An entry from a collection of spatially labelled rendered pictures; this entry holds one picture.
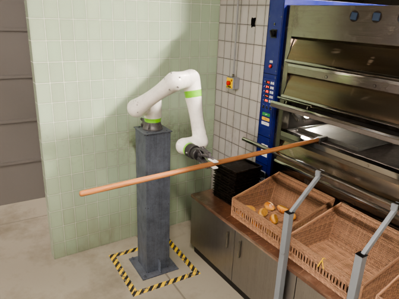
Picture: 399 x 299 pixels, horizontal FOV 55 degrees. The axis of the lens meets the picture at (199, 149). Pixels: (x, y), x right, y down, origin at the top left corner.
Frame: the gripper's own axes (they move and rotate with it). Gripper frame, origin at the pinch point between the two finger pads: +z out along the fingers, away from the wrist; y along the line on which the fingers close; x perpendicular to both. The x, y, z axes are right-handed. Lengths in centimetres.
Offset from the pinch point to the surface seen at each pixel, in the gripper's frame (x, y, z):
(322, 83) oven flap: -90, -42, -3
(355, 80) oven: -88, -48, 24
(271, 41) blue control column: -84, -65, -52
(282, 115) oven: -87, -12, -34
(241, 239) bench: -33, 67, -7
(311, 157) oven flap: -89, 12, -2
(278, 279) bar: -28, 69, 37
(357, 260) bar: -28, 25, 84
